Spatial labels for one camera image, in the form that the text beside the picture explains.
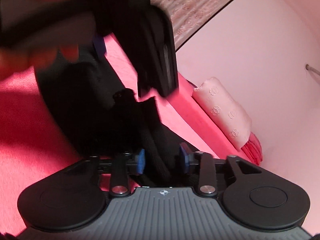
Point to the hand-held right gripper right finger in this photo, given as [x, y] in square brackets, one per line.
[184, 158]

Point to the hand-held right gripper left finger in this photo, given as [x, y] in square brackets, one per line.
[140, 162]

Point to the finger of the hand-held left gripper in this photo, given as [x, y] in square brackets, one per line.
[99, 46]

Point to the black knit pants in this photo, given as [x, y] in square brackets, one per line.
[110, 122]

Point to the person's left hand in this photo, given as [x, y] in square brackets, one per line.
[22, 61]

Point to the pink bed blanket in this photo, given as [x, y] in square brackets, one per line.
[182, 110]
[25, 130]

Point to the rolled pale pink quilt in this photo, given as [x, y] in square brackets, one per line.
[225, 110]

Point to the folded red blanket stack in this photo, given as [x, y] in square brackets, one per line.
[252, 150]

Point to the lace curtain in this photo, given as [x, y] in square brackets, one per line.
[195, 2]

